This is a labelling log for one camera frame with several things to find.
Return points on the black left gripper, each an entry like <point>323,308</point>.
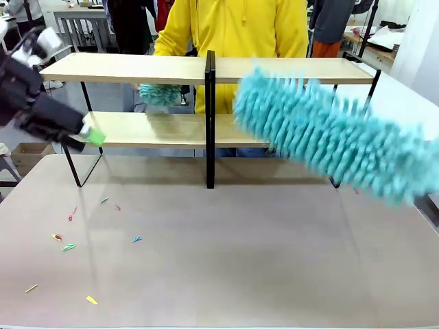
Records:
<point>20,92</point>

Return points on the teal microfibre duster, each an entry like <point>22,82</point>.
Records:
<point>161,94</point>
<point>329,137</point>

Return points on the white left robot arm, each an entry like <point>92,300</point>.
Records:
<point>49,41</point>

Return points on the brown cardboard box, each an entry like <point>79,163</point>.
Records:
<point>29,157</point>

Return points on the grey chair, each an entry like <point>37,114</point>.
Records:
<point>6,168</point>

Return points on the green paper scrap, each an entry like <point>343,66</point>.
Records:
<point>69,246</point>
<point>104,200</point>

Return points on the grey workbench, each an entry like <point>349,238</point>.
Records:
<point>82,27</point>

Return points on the yellow and red paper scrap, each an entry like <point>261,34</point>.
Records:
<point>57,236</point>

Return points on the person in dark coat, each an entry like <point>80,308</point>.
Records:
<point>132,24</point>

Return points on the cyan paper scrap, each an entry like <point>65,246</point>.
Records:
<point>136,239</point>

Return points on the black metal wooden shelf rack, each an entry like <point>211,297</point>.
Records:
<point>210,113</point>

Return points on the red hanging garment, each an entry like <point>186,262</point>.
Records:
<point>161,15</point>

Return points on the person in yellow hoodie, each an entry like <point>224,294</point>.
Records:
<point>236,27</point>

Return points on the person in orange trousers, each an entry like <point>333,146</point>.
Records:
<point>331,24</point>

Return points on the black stand pole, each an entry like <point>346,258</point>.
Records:
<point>368,27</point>

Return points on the large white table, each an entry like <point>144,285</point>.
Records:
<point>404,103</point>

